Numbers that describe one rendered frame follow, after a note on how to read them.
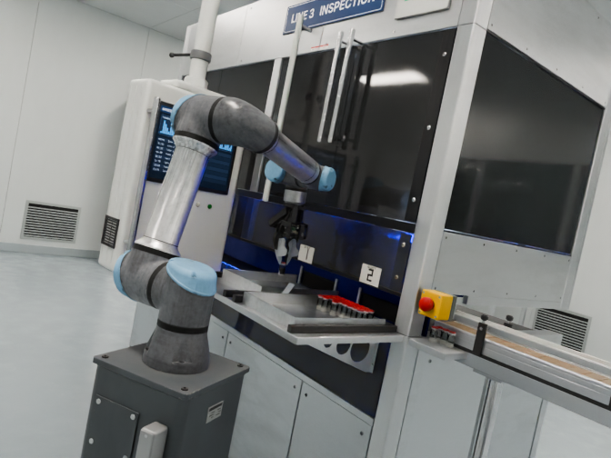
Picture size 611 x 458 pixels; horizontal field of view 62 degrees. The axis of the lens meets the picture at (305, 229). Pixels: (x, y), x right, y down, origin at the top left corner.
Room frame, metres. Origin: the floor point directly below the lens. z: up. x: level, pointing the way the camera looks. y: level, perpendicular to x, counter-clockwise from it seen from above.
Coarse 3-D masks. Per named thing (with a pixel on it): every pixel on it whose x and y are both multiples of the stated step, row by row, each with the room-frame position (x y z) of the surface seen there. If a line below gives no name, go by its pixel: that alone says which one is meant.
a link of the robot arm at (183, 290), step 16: (160, 272) 1.13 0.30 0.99; (176, 272) 1.09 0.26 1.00; (192, 272) 1.10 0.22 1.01; (208, 272) 1.13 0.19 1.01; (160, 288) 1.11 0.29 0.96; (176, 288) 1.09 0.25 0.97; (192, 288) 1.09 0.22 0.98; (208, 288) 1.11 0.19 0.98; (160, 304) 1.11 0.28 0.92; (176, 304) 1.09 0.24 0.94; (192, 304) 1.09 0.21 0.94; (208, 304) 1.12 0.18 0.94; (160, 320) 1.10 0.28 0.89; (176, 320) 1.09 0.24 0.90; (192, 320) 1.09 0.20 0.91; (208, 320) 1.13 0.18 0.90
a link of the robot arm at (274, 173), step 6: (270, 162) 1.58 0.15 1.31; (270, 168) 1.58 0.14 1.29; (276, 168) 1.57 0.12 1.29; (282, 168) 1.56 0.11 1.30; (270, 174) 1.58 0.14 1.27; (276, 174) 1.56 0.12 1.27; (282, 174) 1.56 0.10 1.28; (288, 174) 1.57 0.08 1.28; (270, 180) 1.58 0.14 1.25; (276, 180) 1.57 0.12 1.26; (282, 180) 1.58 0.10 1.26; (288, 180) 1.57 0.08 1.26; (294, 180) 1.56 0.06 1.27
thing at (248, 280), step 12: (228, 276) 1.78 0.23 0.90; (240, 276) 1.72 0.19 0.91; (252, 276) 1.89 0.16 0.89; (264, 276) 1.93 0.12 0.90; (276, 276) 1.96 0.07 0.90; (288, 276) 2.00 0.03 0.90; (252, 288) 1.65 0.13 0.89; (264, 288) 1.62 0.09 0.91; (276, 288) 1.65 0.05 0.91; (300, 288) 1.91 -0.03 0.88
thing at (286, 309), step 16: (256, 304) 1.42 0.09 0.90; (272, 304) 1.53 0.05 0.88; (288, 304) 1.57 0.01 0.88; (304, 304) 1.62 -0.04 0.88; (288, 320) 1.30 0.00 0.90; (304, 320) 1.29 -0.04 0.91; (320, 320) 1.33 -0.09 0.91; (336, 320) 1.36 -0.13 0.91; (352, 320) 1.40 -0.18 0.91; (368, 320) 1.44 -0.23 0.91; (384, 320) 1.48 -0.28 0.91
